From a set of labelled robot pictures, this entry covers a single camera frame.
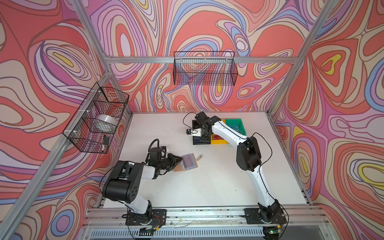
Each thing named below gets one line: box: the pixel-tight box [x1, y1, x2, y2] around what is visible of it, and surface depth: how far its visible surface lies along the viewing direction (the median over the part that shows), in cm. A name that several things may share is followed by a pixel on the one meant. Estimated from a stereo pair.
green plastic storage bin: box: [225, 118, 247, 136], surface depth 109 cm
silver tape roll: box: [94, 114, 117, 133], surface depth 74 cm
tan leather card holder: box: [173, 153, 202, 172], surface depth 93 cm
